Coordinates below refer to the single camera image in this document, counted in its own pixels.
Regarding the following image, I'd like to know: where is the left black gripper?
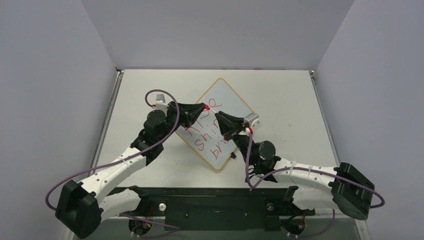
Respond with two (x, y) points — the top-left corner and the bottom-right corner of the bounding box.
(158, 101), (206, 144)

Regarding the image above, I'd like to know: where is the yellow framed whiteboard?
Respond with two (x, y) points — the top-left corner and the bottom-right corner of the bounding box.
(176, 78), (254, 171)

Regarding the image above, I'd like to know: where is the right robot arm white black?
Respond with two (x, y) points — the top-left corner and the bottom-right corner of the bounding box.
(214, 111), (376, 221)

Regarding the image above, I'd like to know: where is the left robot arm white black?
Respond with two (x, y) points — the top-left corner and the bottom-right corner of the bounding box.
(55, 101), (210, 239)

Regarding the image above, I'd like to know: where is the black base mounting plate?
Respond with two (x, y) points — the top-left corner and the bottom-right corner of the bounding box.
(109, 186), (319, 232)

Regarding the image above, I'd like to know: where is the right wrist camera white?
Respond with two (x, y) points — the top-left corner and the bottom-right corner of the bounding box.
(243, 112), (262, 133)

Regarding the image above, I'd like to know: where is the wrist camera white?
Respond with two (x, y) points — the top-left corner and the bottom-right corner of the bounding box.
(152, 93), (168, 113)
(243, 112), (262, 133)

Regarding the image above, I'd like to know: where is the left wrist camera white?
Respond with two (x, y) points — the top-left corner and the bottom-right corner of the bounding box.
(152, 93), (168, 113)

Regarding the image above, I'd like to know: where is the left aluminium rail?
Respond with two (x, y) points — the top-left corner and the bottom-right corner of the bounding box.
(90, 69), (125, 168)

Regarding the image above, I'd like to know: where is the aluminium rail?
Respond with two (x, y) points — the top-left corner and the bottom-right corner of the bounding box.
(90, 69), (125, 168)
(308, 70), (340, 165)

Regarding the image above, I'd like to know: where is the right aluminium rail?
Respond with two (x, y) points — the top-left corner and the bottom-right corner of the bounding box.
(308, 70), (340, 165)

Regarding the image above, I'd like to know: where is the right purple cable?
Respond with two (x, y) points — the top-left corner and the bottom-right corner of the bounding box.
(245, 127), (386, 239)

